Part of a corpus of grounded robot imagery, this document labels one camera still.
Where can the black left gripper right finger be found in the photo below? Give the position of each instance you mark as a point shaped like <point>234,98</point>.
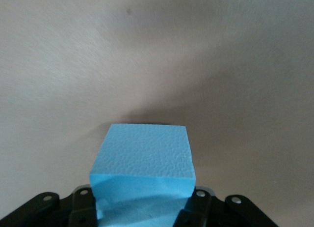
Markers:
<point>220,214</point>

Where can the light blue foam block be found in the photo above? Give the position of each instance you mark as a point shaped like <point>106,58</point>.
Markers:
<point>147,158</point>

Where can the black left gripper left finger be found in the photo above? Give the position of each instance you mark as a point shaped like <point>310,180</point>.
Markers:
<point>49,212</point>

